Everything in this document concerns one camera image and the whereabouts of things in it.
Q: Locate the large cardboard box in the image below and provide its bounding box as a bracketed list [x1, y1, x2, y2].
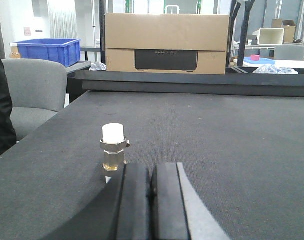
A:
[105, 13, 230, 75]

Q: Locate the amber bottle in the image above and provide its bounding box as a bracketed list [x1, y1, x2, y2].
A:
[9, 42, 21, 59]

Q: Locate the black conveyor side rail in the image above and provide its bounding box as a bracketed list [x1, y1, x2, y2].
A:
[75, 67, 304, 98]

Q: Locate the white square bin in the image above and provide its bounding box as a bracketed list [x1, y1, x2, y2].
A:
[252, 28, 284, 45]

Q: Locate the crumpled plastic bag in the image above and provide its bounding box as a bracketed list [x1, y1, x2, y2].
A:
[253, 64, 298, 75]

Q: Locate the small plastic bag left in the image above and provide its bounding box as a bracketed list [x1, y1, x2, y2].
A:
[89, 62, 106, 72]

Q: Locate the pink tape roll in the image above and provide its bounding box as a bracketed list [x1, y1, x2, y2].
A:
[250, 54, 260, 61]

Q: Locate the person in black clothing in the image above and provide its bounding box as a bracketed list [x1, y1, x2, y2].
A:
[0, 59, 17, 155]

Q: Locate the small cardboard box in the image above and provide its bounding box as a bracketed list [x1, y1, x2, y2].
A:
[271, 19, 296, 43]

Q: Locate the blue plastic crate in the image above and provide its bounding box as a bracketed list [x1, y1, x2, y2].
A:
[14, 38, 80, 67]

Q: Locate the brass valve with white cap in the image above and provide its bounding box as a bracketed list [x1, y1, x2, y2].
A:
[100, 123, 130, 184]

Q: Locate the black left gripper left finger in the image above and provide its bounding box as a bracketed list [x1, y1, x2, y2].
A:
[43, 163, 152, 240]

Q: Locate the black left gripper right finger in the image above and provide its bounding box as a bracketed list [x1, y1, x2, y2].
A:
[151, 162, 229, 240]

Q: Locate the grey office chair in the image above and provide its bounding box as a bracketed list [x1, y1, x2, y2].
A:
[2, 59, 67, 141]

